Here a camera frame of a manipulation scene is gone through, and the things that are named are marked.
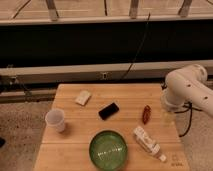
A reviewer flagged black smartphone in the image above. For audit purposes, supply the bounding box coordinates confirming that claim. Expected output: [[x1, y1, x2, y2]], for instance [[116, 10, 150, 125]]
[[98, 103, 119, 120]]

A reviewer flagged green ceramic bowl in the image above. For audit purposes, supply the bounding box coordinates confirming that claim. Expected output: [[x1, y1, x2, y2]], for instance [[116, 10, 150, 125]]
[[89, 130, 128, 171]]

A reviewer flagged red-brown snack wrapper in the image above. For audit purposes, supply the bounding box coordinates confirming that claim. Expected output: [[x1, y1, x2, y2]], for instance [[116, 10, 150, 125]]
[[142, 105, 151, 124]]

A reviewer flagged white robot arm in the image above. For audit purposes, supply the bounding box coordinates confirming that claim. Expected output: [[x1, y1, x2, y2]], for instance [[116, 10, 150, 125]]
[[161, 64, 213, 119]]

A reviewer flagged wall power outlet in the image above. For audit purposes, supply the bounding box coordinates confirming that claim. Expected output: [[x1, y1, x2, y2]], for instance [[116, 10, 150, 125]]
[[101, 72, 108, 80]]

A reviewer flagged white plastic bottle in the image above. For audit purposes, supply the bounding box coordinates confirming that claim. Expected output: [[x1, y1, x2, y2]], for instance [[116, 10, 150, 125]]
[[133, 126, 167, 162]]

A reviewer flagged black floor cable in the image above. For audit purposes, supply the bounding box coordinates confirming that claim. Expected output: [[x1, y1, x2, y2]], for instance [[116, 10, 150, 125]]
[[174, 102, 203, 138]]

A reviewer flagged black hanging cable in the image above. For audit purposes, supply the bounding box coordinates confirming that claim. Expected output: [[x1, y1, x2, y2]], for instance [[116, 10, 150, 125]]
[[118, 12, 152, 82]]

